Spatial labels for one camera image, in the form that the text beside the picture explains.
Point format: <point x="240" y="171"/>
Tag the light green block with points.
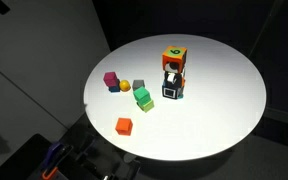
<point x="147" y="106"/>

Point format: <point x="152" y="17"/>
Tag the grey block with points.
<point x="138" y="84"/>

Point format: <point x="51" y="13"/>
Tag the magenta block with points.
<point x="110" y="78"/>

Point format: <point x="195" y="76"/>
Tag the yellow ball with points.
<point x="124" y="86"/>

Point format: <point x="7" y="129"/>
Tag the black soft cube white square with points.
<point x="171" y="91"/>

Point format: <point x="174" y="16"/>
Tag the black soft cube with tag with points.
<point x="171" y="77"/>

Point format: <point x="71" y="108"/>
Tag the black stand equipment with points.
<point x="97" y="163"/>

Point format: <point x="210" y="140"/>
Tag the orange soft cube with number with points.
<point x="174" y="56"/>

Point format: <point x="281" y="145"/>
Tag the orange block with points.
<point x="123" y="127"/>

